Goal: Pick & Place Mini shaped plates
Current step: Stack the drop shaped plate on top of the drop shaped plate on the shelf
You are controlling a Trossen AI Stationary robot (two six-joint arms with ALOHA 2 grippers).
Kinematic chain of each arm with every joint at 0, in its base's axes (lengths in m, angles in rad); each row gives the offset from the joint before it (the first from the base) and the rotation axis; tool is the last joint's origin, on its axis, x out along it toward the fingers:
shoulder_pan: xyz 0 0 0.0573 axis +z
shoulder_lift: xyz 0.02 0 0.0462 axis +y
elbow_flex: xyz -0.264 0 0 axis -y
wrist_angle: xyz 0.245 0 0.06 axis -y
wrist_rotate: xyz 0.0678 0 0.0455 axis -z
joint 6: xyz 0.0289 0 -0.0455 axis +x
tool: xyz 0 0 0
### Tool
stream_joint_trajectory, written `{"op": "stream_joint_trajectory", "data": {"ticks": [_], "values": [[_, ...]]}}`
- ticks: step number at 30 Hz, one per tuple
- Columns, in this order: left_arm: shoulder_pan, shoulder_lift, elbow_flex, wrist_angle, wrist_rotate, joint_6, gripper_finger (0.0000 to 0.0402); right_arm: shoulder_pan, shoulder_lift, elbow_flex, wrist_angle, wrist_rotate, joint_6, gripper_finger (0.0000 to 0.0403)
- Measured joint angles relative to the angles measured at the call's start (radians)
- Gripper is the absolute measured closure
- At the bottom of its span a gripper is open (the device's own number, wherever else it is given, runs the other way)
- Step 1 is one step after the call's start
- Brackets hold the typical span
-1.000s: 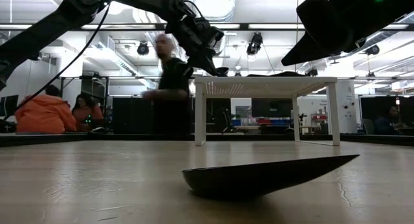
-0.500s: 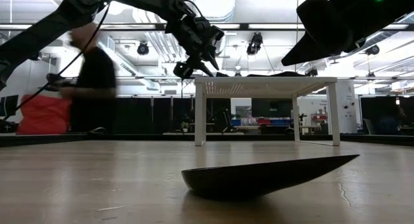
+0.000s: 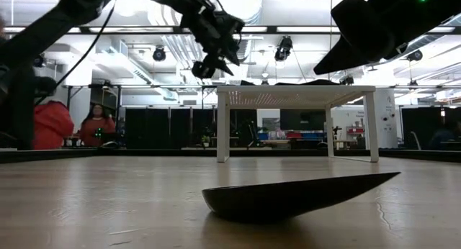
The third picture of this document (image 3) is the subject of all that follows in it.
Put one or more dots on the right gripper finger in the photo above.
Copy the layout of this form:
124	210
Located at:
338	62
363	29

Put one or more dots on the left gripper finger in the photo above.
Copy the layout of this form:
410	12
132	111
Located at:
203	70
228	51

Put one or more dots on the black fluted square bowl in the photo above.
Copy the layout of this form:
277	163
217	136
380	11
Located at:
318	82

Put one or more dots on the small black square plate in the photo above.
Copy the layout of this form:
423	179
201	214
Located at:
286	84

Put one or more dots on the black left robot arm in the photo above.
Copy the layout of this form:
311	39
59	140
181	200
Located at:
36	36

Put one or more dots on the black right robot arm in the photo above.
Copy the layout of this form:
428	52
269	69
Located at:
454	0

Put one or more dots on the black ceiling spotlight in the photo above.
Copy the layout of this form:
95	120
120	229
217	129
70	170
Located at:
159	54
283	49
416	56
347	80

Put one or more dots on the white perforated metal shelf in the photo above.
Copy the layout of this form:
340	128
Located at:
223	126

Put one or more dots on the white round column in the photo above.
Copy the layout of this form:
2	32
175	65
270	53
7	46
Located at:
387	112

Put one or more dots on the small potted plant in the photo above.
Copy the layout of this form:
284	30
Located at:
205	140

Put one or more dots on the red shelf unit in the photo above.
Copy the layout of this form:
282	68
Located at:
354	130

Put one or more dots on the black partition panel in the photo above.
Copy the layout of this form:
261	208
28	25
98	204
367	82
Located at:
158	128
421	128

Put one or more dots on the blue storage bins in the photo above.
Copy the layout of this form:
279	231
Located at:
313	135

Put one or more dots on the person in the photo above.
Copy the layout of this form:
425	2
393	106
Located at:
96	128
444	135
54	126

